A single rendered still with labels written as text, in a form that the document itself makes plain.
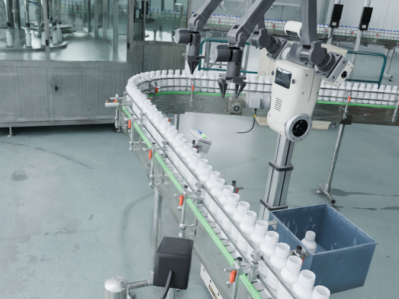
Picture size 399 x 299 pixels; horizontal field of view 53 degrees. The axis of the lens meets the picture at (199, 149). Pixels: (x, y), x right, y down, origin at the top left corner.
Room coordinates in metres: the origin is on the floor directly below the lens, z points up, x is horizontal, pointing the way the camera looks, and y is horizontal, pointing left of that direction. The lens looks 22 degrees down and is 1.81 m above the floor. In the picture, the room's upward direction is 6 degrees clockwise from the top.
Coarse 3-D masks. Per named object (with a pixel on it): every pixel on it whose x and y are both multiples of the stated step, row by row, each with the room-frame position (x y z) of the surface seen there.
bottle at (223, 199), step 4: (224, 188) 1.26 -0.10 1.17; (228, 188) 1.28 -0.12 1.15; (232, 188) 1.27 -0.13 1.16; (224, 192) 1.26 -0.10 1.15; (228, 192) 1.25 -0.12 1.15; (232, 192) 1.26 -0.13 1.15; (220, 196) 1.27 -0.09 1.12; (224, 196) 1.25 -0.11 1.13; (228, 196) 1.25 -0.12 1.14; (220, 200) 1.25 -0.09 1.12; (224, 200) 1.25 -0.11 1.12; (220, 204) 1.25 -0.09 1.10; (224, 204) 1.24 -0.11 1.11; (220, 212) 1.25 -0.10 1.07; (220, 216) 1.24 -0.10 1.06; (220, 220) 1.24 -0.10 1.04; (216, 224) 1.26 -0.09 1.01
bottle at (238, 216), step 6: (240, 204) 1.17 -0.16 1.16; (246, 204) 1.17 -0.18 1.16; (240, 210) 1.15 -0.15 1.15; (246, 210) 1.14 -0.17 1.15; (234, 216) 1.15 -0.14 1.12; (240, 216) 1.14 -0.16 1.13; (240, 222) 1.13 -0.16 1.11; (234, 228) 1.14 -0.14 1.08; (234, 234) 1.14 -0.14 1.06; (234, 240) 1.14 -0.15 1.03
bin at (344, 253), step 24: (288, 216) 1.54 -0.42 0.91; (312, 216) 1.59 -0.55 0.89; (336, 216) 1.55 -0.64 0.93; (288, 240) 1.36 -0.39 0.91; (336, 240) 1.52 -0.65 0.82; (360, 240) 1.41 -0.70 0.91; (312, 264) 1.22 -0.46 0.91; (336, 264) 1.27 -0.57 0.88; (360, 264) 1.32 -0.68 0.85; (336, 288) 1.28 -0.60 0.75
